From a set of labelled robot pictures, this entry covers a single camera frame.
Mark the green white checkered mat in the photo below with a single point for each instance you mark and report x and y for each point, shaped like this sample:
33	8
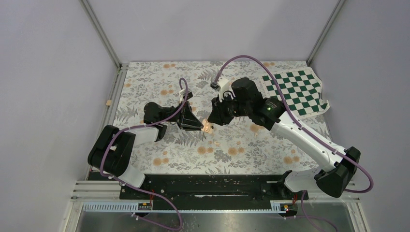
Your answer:
302	91

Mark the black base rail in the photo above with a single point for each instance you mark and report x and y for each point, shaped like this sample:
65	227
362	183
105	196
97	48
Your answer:
220	192

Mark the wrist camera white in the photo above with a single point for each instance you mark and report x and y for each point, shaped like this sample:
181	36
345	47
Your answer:
222	85
185	93

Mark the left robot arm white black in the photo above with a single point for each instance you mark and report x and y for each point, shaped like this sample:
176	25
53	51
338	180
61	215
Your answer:
116	156

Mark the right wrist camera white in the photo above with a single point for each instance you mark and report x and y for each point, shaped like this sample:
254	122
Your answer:
222	85

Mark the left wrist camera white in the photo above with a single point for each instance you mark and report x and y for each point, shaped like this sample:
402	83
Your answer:
185	93

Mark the floral patterned table mat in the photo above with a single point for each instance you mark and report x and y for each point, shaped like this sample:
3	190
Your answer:
245	148

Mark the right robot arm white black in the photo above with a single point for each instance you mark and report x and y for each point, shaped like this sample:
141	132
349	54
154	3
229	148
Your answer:
243	98

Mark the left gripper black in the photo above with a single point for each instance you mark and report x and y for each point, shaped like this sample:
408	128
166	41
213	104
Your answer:
186	120

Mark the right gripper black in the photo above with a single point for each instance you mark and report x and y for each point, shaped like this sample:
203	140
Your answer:
217	116

